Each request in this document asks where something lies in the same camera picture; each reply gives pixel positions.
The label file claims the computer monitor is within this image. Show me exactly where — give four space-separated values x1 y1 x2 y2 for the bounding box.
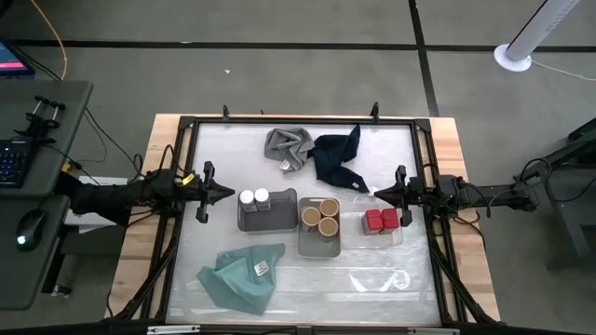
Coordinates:
0 40 36 78

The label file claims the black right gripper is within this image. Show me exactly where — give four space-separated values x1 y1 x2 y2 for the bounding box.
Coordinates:
373 164 439 228

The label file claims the white-lid spice jar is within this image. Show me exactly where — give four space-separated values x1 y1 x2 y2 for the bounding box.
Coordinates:
253 187 272 211
237 189 257 214

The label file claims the yellow cable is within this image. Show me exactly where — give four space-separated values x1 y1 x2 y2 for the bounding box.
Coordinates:
30 0 69 81

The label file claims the floor stand with round base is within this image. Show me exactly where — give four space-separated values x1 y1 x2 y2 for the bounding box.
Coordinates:
493 0 583 74

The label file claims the teal cloth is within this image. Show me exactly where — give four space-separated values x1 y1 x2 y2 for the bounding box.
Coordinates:
196 242 286 316

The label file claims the dark grey plastic bin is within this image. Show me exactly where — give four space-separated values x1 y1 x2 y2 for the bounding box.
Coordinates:
236 187 299 234

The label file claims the black clamp stand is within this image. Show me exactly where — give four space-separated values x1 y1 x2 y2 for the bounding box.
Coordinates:
13 95 67 145

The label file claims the red paprika spice tin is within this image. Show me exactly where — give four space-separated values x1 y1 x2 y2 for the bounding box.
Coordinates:
380 208 400 234
361 208 384 236

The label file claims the grey cloth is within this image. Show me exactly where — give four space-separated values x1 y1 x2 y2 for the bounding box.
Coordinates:
264 127 317 174

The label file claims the dark metal cart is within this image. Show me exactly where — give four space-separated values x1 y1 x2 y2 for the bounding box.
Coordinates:
511 115 596 271

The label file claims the black floor cable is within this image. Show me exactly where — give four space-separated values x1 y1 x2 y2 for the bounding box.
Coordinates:
83 109 145 178

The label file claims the brown-lid furikake jar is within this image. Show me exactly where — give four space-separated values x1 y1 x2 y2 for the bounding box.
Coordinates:
318 216 340 241
300 206 322 232
318 197 341 219

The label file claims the backlit black keyboard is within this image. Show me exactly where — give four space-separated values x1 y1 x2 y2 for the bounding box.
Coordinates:
0 139 32 190

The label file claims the black aluminium table frame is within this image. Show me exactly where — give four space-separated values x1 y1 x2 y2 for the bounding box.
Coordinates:
111 114 499 327

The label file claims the black computer mouse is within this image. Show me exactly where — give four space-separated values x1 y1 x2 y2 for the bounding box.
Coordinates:
15 208 47 252

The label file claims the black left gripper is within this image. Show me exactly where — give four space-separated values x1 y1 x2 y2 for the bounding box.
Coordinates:
183 160 237 224

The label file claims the white floor cable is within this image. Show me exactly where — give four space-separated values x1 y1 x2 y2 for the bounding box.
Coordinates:
530 59 596 83

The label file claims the light grey plastic bin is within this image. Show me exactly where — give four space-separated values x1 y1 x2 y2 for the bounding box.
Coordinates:
296 195 342 260

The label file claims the navy blue cloth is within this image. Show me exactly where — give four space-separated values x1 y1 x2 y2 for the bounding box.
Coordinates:
306 124 372 194

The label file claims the silver metal bracket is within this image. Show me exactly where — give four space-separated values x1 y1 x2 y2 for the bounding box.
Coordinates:
146 324 201 335

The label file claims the clear plastic bin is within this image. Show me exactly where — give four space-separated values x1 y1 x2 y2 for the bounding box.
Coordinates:
342 194 405 250

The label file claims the dark grey desk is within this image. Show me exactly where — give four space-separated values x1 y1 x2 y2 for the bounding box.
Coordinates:
0 79 94 311

